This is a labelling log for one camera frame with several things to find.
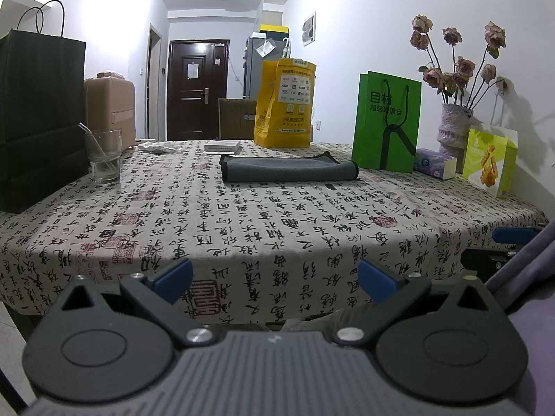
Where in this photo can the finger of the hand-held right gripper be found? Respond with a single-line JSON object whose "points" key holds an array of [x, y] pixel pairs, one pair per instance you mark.
{"points": [[514, 235], [494, 260]]}

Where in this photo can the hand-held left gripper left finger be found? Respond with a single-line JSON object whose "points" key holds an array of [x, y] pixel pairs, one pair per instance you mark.
{"points": [[172, 276]]}

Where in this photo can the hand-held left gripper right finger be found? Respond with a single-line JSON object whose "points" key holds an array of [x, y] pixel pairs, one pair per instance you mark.
{"points": [[376, 278]]}

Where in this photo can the grey towel with black edge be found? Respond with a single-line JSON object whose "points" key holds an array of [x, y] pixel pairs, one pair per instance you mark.
{"points": [[286, 168]]}

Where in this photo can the yellow-green snack carton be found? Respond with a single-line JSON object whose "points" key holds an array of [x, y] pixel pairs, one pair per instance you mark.
{"points": [[488, 160]]}

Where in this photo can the calligraphy printed tablecloth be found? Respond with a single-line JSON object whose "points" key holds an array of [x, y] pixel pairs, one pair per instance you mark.
{"points": [[243, 229]]}

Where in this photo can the dark purple clothing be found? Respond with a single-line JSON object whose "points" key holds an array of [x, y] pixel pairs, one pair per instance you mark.
{"points": [[535, 355]]}

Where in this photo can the purple tissue pack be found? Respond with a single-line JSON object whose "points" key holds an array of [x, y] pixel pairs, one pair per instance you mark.
{"points": [[435, 162]]}

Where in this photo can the textured grey vase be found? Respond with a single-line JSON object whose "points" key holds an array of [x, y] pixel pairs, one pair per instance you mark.
{"points": [[455, 132]]}

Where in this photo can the crumpled white tissue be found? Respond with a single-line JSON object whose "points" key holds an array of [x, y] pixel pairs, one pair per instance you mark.
{"points": [[152, 146]]}

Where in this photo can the clear glass cup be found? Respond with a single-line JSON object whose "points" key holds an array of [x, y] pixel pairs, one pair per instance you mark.
{"points": [[104, 156]]}

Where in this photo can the small white box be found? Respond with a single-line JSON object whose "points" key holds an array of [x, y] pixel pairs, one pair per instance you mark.
{"points": [[222, 146]]}

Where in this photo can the green paper bag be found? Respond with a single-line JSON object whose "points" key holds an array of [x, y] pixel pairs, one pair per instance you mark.
{"points": [[386, 123]]}

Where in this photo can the glass straw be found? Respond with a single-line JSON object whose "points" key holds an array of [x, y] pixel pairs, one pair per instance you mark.
{"points": [[93, 141]]}

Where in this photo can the wooden chair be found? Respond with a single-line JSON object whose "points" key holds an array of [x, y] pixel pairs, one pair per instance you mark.
{"points": [[236, 117]]}

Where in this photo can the dried rose bouquet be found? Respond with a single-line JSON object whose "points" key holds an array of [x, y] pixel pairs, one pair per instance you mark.
{"points": [[459, 67]]}

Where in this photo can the pink suitcase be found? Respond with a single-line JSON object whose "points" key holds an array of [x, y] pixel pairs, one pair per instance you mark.
{"points": [[110, 108]]}

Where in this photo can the dark brown door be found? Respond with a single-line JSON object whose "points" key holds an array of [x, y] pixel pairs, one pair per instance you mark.
{"points": [[197, 91]]}

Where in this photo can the yellow paper bag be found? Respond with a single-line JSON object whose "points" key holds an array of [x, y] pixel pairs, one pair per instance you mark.
{"points": [[286, 104]]}

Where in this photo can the white notice paper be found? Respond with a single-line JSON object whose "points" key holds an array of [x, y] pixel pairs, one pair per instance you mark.
{"points": [[192, 70]]}

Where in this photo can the black paper bag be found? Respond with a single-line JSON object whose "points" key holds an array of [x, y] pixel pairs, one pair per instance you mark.
{"points": [[34, 117]]}

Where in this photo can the grey refrigerator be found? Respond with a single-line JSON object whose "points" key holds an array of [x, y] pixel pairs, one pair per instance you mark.
{"points": [[256, 73]]}

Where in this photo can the yellow and black box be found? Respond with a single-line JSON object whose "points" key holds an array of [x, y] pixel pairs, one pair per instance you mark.
{"points": [[274, 31]]}

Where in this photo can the white wall outlet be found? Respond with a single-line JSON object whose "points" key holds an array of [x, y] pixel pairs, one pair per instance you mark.
{"points": [[318, 125]]}

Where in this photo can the side doorway frame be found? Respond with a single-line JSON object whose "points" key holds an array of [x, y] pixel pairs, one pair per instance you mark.
{"points": [[154, 82]]}

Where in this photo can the framed wall picture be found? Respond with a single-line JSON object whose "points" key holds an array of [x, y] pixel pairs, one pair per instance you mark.
{"points": [[309, 28]]}

